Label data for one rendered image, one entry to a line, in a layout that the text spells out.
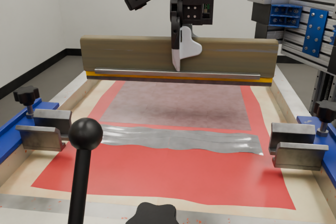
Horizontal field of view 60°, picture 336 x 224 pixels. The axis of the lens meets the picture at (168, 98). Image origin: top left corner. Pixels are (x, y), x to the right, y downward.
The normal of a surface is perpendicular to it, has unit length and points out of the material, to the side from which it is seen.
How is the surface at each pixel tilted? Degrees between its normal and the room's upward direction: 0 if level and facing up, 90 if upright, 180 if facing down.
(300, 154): 90
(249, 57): 90
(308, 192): 0
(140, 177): 0
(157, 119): 0
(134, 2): 89
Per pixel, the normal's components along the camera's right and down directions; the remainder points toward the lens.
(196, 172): 0.00, -0.91
